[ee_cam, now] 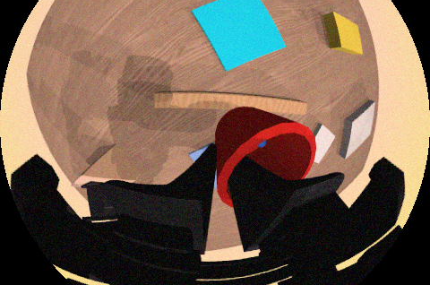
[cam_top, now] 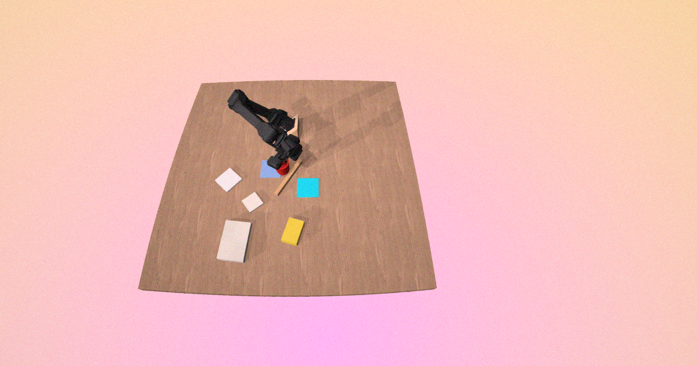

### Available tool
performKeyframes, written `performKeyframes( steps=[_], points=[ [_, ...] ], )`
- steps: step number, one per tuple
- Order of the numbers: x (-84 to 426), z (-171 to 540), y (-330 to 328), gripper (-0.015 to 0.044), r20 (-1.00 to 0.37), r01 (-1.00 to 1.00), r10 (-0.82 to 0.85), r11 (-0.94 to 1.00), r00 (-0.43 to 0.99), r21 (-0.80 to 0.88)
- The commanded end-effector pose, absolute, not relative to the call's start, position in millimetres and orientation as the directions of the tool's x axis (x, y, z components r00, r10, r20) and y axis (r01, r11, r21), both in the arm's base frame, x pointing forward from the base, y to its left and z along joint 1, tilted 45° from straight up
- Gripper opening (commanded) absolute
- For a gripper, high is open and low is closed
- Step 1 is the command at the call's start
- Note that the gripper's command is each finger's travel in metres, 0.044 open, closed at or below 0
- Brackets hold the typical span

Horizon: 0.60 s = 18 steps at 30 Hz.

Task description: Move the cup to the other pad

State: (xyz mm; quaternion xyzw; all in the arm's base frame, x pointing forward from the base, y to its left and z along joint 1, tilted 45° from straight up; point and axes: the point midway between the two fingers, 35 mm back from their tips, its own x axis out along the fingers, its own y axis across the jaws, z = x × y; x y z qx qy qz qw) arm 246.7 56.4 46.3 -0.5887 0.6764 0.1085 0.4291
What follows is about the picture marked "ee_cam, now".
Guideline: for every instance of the white flat rectangular block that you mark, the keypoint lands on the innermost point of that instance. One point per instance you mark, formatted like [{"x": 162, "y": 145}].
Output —
[{"x": 357, "y": 128}]

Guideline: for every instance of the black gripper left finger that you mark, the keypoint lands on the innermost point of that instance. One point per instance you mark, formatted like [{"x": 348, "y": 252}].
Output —
[{"x": 184, "y": 202}]

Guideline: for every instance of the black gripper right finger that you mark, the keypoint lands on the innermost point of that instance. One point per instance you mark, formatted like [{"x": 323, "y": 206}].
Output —
[{"x": 261, "y": 199}]

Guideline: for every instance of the brown wooden flat bar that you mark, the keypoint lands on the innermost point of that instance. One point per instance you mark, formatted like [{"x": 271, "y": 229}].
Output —
[{"x": 227, "y": 100}]

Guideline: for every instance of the white square tile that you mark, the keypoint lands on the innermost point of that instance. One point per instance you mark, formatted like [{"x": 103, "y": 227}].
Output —
[{"x": 323, "y": 140}]

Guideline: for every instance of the dark red cup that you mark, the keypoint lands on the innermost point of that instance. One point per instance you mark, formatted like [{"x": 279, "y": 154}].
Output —
[{"x": 289, "y": 150}]

